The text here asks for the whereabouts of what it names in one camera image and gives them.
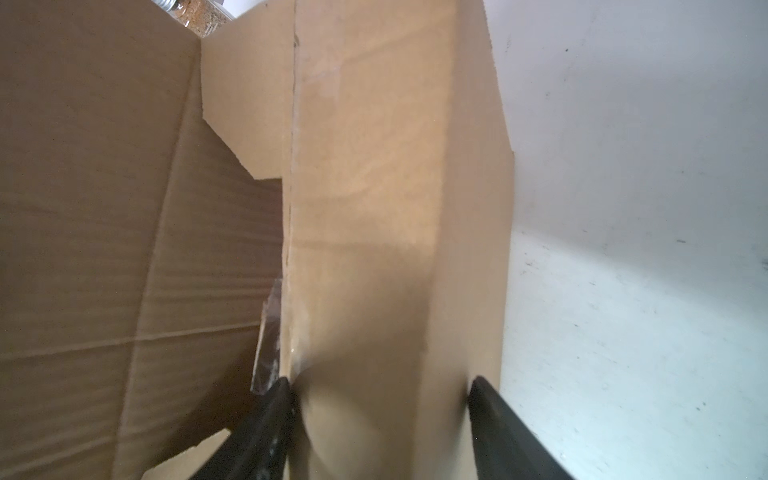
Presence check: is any brown cardboard express box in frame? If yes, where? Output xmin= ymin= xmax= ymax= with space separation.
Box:
xmin=1 ymin=1 xmax=514 ymax=479

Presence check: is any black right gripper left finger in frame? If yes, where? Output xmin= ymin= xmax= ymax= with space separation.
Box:
xmin=191 ymin=377 xmax=294 ymax=480

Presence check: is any brown spice jar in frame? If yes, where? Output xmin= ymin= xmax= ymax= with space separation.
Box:
xmin=154 ymin=0 xmax=233 ymax=38

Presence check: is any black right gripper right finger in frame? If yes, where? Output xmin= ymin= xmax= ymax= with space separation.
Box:
xmin=468 ymin=376 xmax=573 ymax=480

